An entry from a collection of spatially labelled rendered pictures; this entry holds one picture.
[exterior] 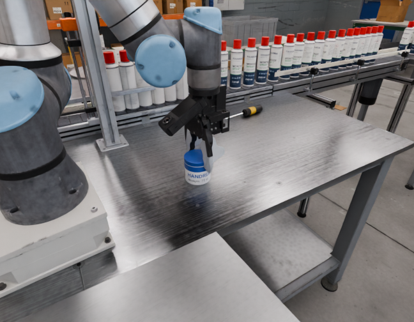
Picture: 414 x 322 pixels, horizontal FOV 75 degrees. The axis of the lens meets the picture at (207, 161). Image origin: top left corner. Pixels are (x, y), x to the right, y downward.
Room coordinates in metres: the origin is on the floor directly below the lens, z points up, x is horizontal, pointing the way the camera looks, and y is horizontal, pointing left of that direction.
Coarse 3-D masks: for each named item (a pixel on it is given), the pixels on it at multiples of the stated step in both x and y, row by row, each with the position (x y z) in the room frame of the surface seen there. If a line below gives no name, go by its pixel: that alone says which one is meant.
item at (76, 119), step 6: (270, 84) 1.27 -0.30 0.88; (228, 90) 1.19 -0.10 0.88; (234, 90) 1.19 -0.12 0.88; (240, 90) 1.19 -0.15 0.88; (246, 90) 1.19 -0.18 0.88; (168, 102) 1.03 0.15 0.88; (174, 102) 1.03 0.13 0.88; (180, 102) 1.03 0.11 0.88; (144, 108) 0.97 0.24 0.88; (150, 108) 0.97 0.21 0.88; (78, 114) 0.91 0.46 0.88; (84, 114) 0.91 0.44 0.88; (90, 114) 0.91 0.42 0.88; (120, 114) 0.91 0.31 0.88; (60, 120) 0.86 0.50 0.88; (66, 120) 0.86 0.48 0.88; (72, 120) 0.86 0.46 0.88; (78, 120) 0.86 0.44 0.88; (84, 120) 0.86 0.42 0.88; (60, 126) 0.81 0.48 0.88
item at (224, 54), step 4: (224, 44) 1.16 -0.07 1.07; (224, 48) 1.16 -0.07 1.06; (224, 52) 1.16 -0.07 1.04; (224, 56) 1.15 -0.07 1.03; (224, 60) 1.15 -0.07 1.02; (224, 64) 1.15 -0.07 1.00; (224, 68) 1.15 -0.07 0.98; (224, 72) 1.15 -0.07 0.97; (224, 76) 1.15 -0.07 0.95; (224, 80) 1.15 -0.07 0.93
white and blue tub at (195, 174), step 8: (192, 152) 0.61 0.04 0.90; (200, 152) 0.61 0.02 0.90; (184, 160) 0.58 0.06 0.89; (192, 160) 0.57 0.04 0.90; (200, 160) 0.57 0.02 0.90; (192, 168) 0.56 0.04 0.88; (200, 168) 0.56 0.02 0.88; (192, 176) 0.56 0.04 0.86; (200, 176) 0.56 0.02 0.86; (208, 176) 0.57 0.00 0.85; (192, 184) 0.56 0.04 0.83; (200, 184) 0.56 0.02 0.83
